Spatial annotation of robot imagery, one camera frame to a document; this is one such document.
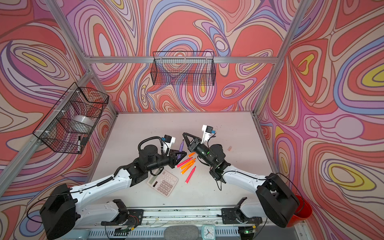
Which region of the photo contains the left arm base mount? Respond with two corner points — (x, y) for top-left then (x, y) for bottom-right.
(101, 199), (144, 227)

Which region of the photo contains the purple pen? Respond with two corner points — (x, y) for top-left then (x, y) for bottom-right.
(177, 140), (184, 160)

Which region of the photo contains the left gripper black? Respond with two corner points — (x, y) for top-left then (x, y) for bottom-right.
(144, 150), (187, 174)

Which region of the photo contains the grey padded cushion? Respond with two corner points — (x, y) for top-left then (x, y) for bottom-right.
(164, 225), (199, 240)

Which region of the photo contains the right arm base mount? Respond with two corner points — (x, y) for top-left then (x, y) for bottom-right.
(217, 197), (263, 226)

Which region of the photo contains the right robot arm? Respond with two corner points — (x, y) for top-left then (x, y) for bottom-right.
(183, 133), (300, 228)

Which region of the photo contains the pink pen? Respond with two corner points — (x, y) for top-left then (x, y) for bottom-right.
(185, 167), (196, 184)
(177, 158), (192, 168)

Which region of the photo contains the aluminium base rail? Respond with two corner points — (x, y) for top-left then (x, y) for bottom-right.
(71, 203), (252, 229)

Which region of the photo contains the pink pen left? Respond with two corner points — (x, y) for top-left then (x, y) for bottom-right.
(177, 158), (192, 168)

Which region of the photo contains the black wire basket back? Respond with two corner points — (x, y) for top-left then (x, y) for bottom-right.
(151, 51), (216, 86)

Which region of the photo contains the small white clock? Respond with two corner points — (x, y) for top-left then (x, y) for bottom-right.
(202, 225), (216, 240)

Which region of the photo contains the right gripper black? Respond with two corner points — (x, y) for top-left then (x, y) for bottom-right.
(182, 132), (215, 167)

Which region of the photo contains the pink calculator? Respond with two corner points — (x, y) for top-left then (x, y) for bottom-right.
(147, 170), (179, 198)

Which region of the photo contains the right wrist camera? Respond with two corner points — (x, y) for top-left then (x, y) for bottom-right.
(201, 125), (216, 144)

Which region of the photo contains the black wire basket left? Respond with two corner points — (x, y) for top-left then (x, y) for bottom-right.
(33, 83), (109, 155)

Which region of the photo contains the black marker in basket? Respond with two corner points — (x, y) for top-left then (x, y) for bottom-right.
(77, 136), (82, 154)

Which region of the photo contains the black wire basket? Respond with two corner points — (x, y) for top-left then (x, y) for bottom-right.
(33, 83), (109, 155)
(151, 51), (216, 86)

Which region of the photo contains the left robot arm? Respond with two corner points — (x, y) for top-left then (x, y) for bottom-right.
(40, 145), (187, 240)

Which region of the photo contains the pink pen lower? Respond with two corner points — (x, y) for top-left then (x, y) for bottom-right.
(185, 167), (196, 184)

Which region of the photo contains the red plastic cup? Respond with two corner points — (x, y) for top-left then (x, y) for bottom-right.
(287, 195), (313, 228)

